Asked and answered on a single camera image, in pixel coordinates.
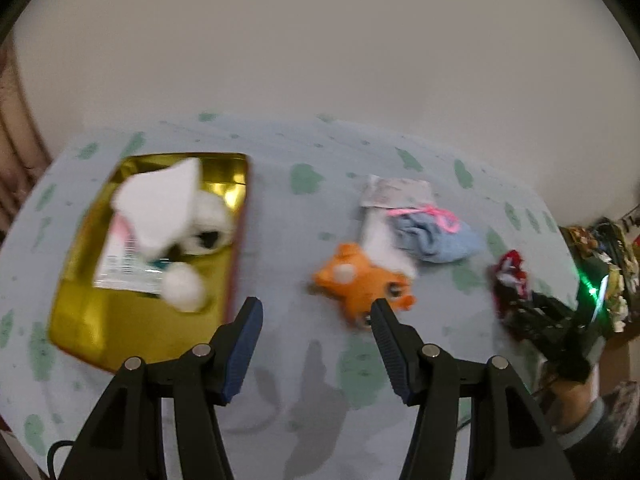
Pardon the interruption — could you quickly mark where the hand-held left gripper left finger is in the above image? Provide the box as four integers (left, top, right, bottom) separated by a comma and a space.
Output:
57, 296, 264, 480

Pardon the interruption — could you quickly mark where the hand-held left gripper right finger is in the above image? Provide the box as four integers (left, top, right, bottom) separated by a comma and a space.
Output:
369, 298, 576, 480

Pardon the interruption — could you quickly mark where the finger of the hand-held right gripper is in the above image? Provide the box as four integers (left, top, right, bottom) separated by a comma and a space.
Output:
502, 310, 551, 346
520, 291, 573, 321

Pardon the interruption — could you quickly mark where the red white fabric bundle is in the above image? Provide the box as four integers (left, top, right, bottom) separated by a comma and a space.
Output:
490, 249, 531, 323

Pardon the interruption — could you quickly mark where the orange big-eyed squeeze toy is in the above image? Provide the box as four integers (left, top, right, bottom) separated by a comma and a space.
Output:
312, 242, 417, 331

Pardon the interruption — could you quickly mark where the white fluffy pompom mitten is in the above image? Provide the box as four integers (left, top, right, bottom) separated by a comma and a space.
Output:
160, 191, 238, 313

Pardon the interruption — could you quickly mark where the light blue towel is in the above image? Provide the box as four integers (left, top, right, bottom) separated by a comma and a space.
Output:
395, 210, 486, 264

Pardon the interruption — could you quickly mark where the red tin box gold interior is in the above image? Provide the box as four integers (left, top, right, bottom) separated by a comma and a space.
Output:
47, 152, 252, 375

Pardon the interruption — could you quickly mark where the pink white wet wipes packet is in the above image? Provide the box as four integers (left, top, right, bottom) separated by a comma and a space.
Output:
92, 212, 176, 295

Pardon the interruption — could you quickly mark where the white towel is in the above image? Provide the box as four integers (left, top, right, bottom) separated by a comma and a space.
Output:
111, 158, 203, 261

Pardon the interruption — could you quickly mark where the person's right forearm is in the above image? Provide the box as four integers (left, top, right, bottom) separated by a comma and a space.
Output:
545, 365, 640, 480

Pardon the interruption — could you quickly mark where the dark wooden cabinet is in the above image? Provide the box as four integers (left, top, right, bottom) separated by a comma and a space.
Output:
597, 327, 640, 396

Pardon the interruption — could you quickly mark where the colourful clutter pile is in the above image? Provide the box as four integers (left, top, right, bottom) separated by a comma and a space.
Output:
560, 217, 640, 333

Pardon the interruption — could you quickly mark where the blue cloth with green clouds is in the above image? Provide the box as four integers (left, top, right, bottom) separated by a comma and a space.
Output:
0, 112, 583, 480

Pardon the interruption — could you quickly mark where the beige patterned curtain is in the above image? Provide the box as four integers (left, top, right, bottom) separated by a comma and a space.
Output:
0, 35, 53, 241

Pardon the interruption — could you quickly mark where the black cable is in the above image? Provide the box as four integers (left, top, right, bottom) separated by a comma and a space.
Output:
46, 440, 76, 480

